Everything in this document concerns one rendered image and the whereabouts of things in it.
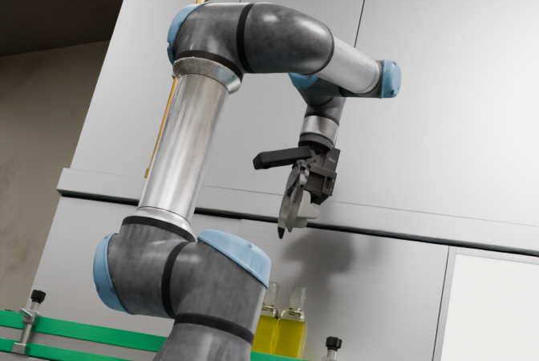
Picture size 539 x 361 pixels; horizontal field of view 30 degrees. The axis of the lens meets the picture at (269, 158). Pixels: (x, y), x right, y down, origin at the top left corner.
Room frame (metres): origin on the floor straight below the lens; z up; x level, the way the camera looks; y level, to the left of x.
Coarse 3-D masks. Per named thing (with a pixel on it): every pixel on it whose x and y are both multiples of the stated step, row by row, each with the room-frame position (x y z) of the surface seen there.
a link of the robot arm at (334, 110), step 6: (330, 102) 1.83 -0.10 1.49; (336, 102) 1.84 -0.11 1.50; (342, 102) 1.86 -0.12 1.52; (306, 108) 1.87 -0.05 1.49; (312, 108) 1.85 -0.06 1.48; (318, 108) 1.85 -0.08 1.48; (324, 108) 1.84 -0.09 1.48; (330, 108) 1.85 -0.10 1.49; (336, 108) 1.85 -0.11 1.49; (342, 108) 1.87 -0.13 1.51; (306, 114) 1.87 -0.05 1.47; (312, 114) 1.85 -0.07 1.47; (318, 114) 1.85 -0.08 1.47; (324, 114) 1.85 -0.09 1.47; (330, 114) 1.85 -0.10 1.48; (336, 114) 1.86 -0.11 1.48; (336, 120) 1.86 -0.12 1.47
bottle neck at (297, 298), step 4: (296, 288) 1.98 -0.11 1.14; (300, 288) 1.97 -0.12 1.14; (304, 288) 1.97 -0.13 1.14; (292, 292) 1.98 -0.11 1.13; (296, 292) 1.97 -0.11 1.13; (300, 292) 1.97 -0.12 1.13; (304, 292) 1.98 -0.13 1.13; (292, 296) 1.98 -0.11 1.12; (296, 296) 1.97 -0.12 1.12; (300, 296) 1.97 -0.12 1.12; (304, 296) 1.98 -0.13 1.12; (292, 300) 1.98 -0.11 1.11; (296, 300) 1.97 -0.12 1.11; (300, 300) 1.97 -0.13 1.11; (304, 300) 1.98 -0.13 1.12; (292, 304) 1.98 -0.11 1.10; (296, 304) 1.97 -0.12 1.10; (300, 304) 1.97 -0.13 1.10; (296, 308) 1.97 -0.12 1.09; (300, 308) 1.97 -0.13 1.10
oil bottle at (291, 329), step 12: (288, 312) 1.96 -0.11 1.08; (300, 312) 1.96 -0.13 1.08; (276, 324) 1.97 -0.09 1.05; (288, 324) 1.96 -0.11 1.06; (300, 324) 1.95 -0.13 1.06; (276, 336) 1.97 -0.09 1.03; (288, 336) 1.96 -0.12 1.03; (300, 336) 1.96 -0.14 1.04; (276, 348) 1.96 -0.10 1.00; (288, 348) 1.96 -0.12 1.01; (300, 348) 1.97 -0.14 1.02
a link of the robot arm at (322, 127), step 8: (304, 120) 1.87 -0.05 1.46; (312, 120) 1.85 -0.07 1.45; (320, 120) 1.85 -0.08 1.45; (328, 120) 1.85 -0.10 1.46; (304, 128) 1.86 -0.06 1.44; (312, 128) 1.85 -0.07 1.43; (320, 128) 1.85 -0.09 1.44; (328, 128) 1.85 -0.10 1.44; (336, 128) 1.87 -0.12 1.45; (320, 136) 1.85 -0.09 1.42; (328, 136) 1.85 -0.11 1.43
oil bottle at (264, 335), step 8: (264, 304) 1.98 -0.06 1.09; (264, 312) 1.97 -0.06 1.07; (272, 312) 1.97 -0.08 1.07; (264, 320) 1.97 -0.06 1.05; (272, 320) 1.97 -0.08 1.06; (264, 328) 1.97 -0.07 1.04; (272, 328) 1.97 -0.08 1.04; (256, 336) 1.97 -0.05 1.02; (264, 336) 1.97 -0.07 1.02; (272, 336) 1.97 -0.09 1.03; (256, 344) 1.97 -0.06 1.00; (264, 344) 1.97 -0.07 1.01; (264, 352) 1.97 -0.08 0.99
